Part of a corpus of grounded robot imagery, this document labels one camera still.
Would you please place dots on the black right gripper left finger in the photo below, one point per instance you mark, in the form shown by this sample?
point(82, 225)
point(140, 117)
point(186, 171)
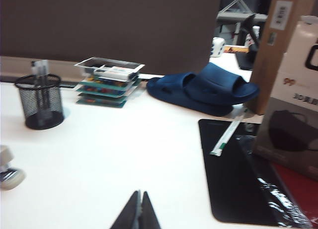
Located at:
point(130, 214)

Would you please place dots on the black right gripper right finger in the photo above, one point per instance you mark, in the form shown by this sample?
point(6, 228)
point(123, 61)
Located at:
point(149, 214)

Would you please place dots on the beige grey stapler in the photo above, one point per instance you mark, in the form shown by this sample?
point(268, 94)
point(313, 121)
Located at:
point(11, 174)

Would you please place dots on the black mouse mat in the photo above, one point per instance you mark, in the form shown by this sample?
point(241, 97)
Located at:
point(223, 179)

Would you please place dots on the teal colourful card pack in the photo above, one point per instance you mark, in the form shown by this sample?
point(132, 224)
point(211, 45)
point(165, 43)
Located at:
point(111, 83)
point(99, 99)
point(99, 104)
point(104, 91)

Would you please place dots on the navy blue slipper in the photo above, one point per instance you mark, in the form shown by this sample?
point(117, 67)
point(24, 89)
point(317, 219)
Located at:
point(218, 85)
point(169, 92)

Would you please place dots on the black plastic wrapped item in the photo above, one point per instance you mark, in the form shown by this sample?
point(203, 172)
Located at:
point(273, 189)

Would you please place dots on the black mesh pen holder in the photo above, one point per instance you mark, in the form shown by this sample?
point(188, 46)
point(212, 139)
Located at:
point(42, 104)

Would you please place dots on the white marker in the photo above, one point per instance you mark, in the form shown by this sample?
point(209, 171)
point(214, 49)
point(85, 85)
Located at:
point(114, 72)

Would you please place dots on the clear plastic tray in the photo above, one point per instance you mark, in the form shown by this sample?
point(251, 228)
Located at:
point(109, 65)

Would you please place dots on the red sheet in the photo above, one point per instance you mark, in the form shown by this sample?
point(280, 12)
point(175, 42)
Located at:
point(303, 204)

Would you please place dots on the white dotted cup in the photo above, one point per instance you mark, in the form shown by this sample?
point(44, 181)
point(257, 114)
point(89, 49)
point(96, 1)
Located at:
point(218, 47)

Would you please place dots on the orange white small box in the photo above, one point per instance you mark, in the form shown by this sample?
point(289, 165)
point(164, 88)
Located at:
point(236, 49)

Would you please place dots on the brown desk partition panel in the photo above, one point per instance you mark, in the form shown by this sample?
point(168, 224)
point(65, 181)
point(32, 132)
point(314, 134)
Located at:
point(111, 25)

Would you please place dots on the white face mask box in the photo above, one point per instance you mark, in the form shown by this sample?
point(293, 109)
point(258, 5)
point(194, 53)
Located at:
point(293, 90)

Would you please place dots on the tall brown cardboard box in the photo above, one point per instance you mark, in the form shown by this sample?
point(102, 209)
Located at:
point(270, 52)

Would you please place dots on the white folding table frame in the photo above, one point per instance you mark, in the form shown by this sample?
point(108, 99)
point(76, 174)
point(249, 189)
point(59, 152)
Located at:
point(238, 15)

